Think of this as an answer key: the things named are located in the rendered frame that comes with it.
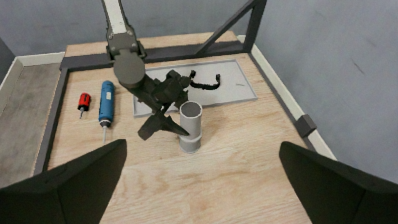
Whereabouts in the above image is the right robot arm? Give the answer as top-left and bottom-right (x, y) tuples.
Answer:
(101, 0), (183, 109)

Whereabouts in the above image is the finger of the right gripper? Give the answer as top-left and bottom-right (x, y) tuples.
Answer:
(155, 115), (189, 136)
(173, 90), (189, 110)

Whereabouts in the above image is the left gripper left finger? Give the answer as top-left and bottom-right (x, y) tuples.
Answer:
(0, 139), (128, 224)

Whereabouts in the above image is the black metal support frame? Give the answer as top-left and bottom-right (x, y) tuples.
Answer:
(195, 0), (267, 54)

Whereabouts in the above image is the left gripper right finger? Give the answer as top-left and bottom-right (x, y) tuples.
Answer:
(278, 141), (398, 224)

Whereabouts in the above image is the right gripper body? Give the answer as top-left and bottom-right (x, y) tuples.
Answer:
(135, 76), (192, 141)

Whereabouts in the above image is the blue cylindrical tool body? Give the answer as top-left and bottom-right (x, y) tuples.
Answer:
(98, 80), (114, 143)

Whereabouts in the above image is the red screwdriver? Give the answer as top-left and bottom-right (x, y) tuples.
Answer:
(77, 93), (91, 119)

